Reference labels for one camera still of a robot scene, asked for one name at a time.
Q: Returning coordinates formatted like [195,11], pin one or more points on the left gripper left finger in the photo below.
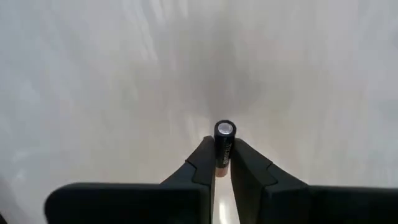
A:
[140,202]

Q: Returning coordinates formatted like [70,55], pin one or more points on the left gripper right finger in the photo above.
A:
[280,202]

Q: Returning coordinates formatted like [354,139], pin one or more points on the black copper battery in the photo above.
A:
[224,146]

